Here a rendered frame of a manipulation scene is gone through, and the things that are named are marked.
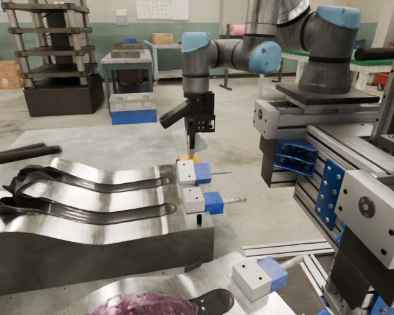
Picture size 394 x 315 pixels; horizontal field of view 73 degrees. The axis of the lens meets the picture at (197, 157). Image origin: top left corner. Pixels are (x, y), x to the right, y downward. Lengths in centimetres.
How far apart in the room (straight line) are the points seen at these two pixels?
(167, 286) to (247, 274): 12
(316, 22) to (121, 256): 78
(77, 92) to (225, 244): 403
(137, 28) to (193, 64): 618
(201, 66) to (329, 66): 37
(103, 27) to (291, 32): 619
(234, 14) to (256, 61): 623
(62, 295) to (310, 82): 81
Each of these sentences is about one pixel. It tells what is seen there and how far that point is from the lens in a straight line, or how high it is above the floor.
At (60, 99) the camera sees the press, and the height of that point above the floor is 24.
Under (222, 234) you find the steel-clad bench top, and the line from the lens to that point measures 63.
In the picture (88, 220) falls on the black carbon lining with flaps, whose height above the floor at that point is 89.
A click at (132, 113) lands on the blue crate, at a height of 18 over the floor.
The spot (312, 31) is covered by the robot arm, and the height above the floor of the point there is 120.
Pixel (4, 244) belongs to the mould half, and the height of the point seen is 91.
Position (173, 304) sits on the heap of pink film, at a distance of 40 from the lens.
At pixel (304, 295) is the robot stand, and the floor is 21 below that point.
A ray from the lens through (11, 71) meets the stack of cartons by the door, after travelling 712.
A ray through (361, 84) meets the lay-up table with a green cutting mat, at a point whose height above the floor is 66.
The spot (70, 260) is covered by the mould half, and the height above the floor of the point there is 86.
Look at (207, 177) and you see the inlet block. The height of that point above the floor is 90.
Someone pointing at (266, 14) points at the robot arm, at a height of 124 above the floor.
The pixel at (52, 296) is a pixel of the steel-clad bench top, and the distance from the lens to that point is 57.
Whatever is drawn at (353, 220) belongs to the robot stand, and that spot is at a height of 93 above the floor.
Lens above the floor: 122
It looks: 26 degrees down
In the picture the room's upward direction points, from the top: straight up
